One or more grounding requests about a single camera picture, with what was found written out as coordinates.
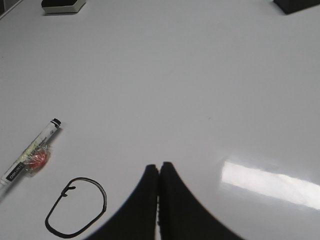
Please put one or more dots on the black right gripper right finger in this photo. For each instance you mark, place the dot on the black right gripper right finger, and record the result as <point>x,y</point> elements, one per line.
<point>181,216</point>

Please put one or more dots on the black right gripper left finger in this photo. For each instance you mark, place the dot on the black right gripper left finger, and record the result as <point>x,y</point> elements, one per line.
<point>136,218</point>

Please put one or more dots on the red magnet taped to marker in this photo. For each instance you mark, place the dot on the red magnet taped to marker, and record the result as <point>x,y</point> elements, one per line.
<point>37,161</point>

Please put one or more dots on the white dry-erase marker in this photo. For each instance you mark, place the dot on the white dry-erase marker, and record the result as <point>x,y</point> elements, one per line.
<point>38,143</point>

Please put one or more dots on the black-topped whiteboard eraser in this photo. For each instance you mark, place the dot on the black-topped whiteboard eraser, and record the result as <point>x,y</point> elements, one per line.
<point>62,6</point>

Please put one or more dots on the black block on whiteboard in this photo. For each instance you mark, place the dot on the black block on whiteboard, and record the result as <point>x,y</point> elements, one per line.
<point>292,6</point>

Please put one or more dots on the whiteboard with aluminium frame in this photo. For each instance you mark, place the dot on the whiteboard with aluminium frame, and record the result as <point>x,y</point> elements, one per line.
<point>226,90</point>

